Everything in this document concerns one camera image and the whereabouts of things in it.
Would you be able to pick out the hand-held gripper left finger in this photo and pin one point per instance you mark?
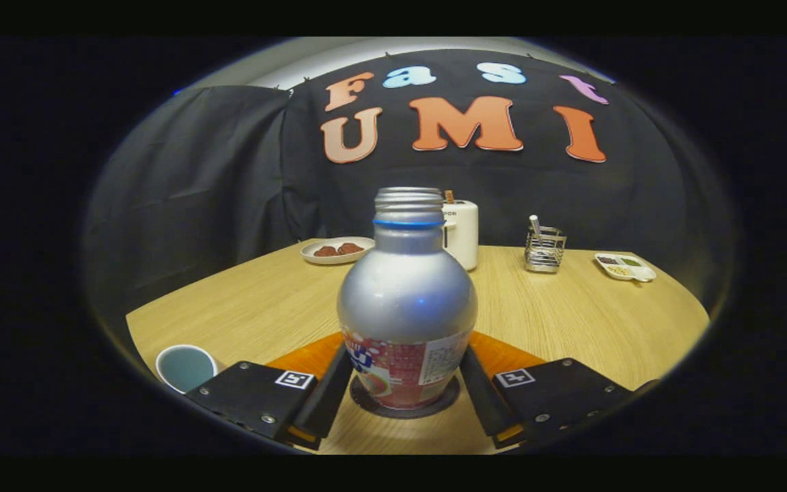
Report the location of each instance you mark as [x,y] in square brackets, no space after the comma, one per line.
[325,403]

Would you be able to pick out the white round plate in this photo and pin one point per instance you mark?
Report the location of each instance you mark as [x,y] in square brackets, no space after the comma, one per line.
[335,260]

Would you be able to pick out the white divided condiment dish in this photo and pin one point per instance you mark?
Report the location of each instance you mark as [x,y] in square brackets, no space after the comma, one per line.
[629,272]

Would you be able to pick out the wooden table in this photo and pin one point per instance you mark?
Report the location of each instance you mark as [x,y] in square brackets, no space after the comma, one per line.
[557,321]

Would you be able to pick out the black backdrop cloth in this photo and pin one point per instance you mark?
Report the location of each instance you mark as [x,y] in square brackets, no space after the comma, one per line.
[216,171]

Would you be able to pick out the brown pastry piece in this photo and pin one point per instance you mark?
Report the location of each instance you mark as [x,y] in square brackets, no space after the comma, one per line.
[326,251]
[350,248]

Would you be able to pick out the silver juice bottle red label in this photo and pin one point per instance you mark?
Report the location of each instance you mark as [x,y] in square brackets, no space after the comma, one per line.
[407,294]

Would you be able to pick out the white toaster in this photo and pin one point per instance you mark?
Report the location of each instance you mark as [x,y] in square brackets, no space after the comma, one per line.
[465,236]

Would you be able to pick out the brown round coaster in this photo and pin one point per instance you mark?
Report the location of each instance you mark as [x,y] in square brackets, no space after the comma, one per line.
[366,406]

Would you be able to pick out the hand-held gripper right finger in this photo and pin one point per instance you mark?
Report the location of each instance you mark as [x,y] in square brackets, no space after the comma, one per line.
[486,403]

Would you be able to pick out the white cup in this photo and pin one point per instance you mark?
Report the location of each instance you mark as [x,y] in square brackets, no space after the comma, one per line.
[185,369]

